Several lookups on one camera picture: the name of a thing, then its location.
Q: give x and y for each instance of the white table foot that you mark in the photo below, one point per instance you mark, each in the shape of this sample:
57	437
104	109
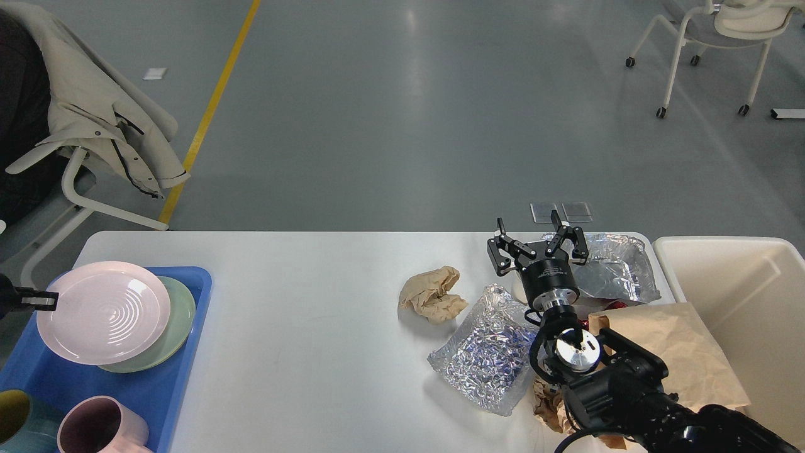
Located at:
779	113

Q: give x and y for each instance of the white plastic bin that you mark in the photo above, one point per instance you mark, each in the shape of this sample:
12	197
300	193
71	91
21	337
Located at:
749	292

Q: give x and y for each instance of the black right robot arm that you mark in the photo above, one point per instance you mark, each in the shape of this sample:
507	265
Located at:
609	384

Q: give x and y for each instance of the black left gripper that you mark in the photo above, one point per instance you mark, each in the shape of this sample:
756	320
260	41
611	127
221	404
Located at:
24	298

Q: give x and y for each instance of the blue plastic tray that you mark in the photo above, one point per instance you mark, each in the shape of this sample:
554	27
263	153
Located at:
155	394

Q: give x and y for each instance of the white floor plate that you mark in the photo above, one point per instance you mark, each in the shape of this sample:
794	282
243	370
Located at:
154	74

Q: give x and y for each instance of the crumpled brown paper wad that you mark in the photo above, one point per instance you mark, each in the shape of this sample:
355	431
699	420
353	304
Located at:
550	407

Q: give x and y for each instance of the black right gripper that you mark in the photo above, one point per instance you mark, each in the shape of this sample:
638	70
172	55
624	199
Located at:
547	279

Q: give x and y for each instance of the crumpled silver foil tray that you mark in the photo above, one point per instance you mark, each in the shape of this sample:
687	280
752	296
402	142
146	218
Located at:
487	359

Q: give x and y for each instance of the brown paper bag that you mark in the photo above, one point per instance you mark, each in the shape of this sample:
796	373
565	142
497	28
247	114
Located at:
698	370

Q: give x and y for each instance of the person in dark clothes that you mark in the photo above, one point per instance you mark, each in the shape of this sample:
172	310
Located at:
25	100

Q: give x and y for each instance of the teal mug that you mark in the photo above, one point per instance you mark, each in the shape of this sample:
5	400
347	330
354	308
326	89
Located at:
28	424

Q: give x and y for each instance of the floor socket plate left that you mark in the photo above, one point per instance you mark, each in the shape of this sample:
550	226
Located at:
544	213

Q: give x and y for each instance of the white chair right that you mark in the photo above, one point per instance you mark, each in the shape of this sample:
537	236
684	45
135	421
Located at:
722	25

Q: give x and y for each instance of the floor socket plate right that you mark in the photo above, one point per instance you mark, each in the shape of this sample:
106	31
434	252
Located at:
577	212

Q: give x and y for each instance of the pink mug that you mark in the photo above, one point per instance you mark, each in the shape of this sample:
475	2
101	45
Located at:
102	424

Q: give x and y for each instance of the floor socket plate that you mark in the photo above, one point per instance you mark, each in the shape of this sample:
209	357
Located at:
577	212
544	213

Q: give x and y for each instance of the flat silver foil bag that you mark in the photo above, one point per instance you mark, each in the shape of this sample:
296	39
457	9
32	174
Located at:
618	267

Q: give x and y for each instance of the pink plate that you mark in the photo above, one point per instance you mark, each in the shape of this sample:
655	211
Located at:
107	312

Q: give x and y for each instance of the green plate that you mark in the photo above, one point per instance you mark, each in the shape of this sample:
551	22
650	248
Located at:
182	314

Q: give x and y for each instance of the red crushed can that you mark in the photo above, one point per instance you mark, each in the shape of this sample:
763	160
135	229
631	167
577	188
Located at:
612	305

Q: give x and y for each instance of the crumpled brown paper ball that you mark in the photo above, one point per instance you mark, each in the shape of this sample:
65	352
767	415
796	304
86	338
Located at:
428	294

